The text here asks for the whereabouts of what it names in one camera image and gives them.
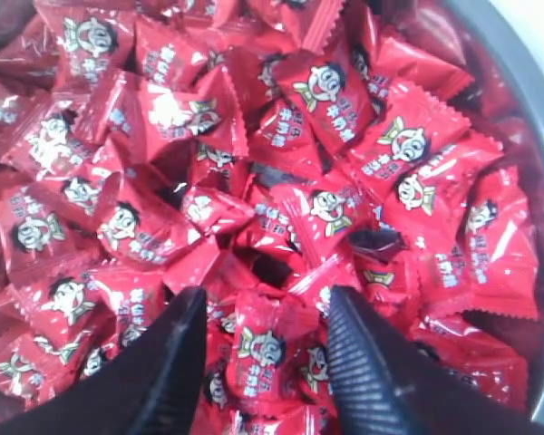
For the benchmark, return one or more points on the stainless steel plate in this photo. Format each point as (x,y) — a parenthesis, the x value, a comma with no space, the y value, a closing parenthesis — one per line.
(513,32)

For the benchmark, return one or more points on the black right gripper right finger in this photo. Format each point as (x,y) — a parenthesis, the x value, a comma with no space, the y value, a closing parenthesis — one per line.
(383,385)

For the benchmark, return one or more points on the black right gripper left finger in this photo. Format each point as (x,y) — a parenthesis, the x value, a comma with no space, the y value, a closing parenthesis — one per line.
(151,387)

